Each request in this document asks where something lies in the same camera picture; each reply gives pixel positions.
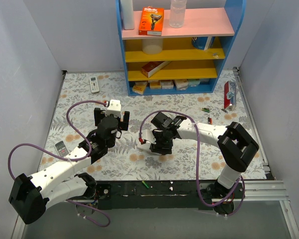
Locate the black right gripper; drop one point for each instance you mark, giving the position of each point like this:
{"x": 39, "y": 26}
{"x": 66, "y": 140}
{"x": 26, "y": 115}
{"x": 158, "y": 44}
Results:
{"x": 162, "y": 148}

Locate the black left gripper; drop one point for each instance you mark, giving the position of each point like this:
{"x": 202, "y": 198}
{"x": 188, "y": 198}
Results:
{"x": 98, "y": 116}

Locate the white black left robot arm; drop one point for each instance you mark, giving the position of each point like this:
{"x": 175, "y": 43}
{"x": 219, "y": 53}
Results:
{"x": 32, "y": 195}

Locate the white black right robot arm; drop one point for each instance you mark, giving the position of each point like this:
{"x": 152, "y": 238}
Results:
{"x": 237, "y": 146}

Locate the white air conditioner remote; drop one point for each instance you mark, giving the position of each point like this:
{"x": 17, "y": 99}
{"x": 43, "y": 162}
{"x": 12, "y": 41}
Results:
{"x": 94, "y": 85}

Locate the grey calculator remote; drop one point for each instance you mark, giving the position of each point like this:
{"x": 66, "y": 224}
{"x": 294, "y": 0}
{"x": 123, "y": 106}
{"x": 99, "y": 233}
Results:
{"x": 61, "y": 149}

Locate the yellow red small box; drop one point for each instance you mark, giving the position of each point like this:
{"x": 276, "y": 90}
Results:
{"x": 139, "y": 87}

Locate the tissue pack green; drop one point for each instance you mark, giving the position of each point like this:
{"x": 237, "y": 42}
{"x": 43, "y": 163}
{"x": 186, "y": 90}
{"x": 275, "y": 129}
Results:
{"x": 193, "y": 82}

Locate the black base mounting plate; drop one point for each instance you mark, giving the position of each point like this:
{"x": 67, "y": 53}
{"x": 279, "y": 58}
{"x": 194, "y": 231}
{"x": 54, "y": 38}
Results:
{"x": 160, "y": 195}

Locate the white translucent cup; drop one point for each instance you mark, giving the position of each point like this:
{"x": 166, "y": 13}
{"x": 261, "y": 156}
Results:
{"x": 152, "y": 46}

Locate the red toothpaste box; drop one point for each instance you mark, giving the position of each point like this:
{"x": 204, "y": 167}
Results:
{"x": 230, "y": 95}

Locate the blue shelf unit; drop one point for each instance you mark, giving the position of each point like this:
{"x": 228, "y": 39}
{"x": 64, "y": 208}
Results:
{"x": 187, "y": 62}

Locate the orange razor box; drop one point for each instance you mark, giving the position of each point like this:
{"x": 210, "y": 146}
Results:
{"x": 151, "y": 21}

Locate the white bottle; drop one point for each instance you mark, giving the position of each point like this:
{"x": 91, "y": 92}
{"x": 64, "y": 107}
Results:
{"x": 127, "y": 14}

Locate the clear plastic bottle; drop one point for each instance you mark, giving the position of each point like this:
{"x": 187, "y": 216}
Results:
{"x": 177, "y": 13}

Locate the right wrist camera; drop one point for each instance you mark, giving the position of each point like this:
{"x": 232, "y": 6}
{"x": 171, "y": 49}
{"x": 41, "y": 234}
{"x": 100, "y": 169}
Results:
{"x": 147, "y": 136}

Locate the aluminium frame rail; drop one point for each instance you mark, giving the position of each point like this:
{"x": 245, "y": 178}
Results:
{"x": 265, "y": 190}

